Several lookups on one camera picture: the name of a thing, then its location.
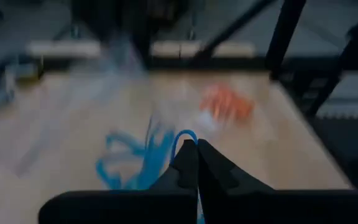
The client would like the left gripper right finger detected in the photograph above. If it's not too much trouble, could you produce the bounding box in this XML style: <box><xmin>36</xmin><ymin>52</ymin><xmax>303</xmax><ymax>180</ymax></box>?
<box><xmin>196</xmin><ymin>138</ymin><xmax>358</xmax><ymax>224</ymax></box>

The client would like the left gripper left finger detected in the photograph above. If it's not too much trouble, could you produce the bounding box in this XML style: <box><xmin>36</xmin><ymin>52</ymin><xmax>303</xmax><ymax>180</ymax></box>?
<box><xmin>38</xmin><ymin>139</ymin><xmax>199</xmax><ymax>224</ymax></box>

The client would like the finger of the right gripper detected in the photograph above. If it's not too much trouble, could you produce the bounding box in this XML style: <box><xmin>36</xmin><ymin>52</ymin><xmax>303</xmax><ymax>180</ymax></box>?
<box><xmin>125</xmin><ymin>27</ymin><xmax>155</xmax><ymax>68</ymax></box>

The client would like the orange rubber band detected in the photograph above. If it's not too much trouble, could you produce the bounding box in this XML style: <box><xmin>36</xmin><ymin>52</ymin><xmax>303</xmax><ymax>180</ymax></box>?
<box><xmin>200</xmin><ymin>83</ymin><xmax>255</xmax><ymax>123</ymax></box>

